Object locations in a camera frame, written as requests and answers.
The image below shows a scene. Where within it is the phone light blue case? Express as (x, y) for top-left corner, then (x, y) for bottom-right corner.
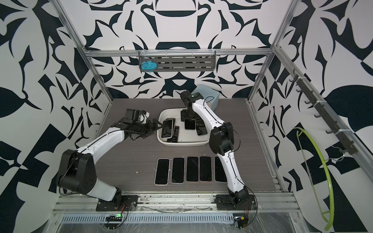
(195, 119), (207, 136)

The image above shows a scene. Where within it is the phone white case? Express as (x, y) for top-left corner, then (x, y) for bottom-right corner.
(154, 158), (170, 185)

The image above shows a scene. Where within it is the phone dark case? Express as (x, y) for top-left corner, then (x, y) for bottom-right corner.
(186, 156), (199, 182)

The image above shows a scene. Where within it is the phone grey case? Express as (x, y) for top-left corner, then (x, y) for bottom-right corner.
(171, 157), (185, 183)

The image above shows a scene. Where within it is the phone pink case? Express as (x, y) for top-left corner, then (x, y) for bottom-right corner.
(214, 156), (227, 183)
(199, 156), (212, 182)

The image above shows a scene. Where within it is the phone pale blue case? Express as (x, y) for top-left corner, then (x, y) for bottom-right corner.
(184, 119), (196, 130)

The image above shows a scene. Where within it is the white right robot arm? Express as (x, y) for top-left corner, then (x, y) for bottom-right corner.
(180, 91), (250, 208)

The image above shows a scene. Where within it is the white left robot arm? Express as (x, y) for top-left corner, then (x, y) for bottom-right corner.
(56, 109), (163, 205)

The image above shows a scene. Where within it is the phone cream case in basin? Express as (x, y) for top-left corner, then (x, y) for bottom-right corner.
(161, 118), (175, 139)

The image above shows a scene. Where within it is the white storage basin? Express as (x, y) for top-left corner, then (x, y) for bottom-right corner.
(157, 108), (210, 147)

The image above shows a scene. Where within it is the phone dark lying in basin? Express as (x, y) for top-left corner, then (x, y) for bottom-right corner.
(167, 126), (179, 143)

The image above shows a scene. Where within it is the light blue drawer cabinet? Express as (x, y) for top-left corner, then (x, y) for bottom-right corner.
(192, 85), (220, 111)

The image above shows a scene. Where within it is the blue crumpled cloth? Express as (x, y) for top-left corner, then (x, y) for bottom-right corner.
(141, 61), (158, 72)

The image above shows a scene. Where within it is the small electronics board left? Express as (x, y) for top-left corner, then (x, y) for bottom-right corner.
(105, 214), (123, 222)

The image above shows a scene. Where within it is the small electronics board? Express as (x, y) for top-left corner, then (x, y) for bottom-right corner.
(105, 214), (123, 222)
(233, 216), (249, 229)

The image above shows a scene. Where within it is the small electronics board right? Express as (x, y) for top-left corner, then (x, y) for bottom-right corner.
(233, 216), (249, 229)

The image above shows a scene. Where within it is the grey slotted wall rack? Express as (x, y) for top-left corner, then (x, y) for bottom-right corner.
(138, 50), (217, 72)

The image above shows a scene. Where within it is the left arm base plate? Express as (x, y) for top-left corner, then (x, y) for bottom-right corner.
(96, 195), (139, 212)

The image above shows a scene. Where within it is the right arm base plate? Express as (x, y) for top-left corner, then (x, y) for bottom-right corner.
(214, 194), (257, 211)

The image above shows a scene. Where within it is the dark wall hook rail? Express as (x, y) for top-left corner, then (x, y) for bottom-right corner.
(292, 73), (358, 155)

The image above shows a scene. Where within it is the green hose loop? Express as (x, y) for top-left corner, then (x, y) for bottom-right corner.
(293, 126), (336, 231)

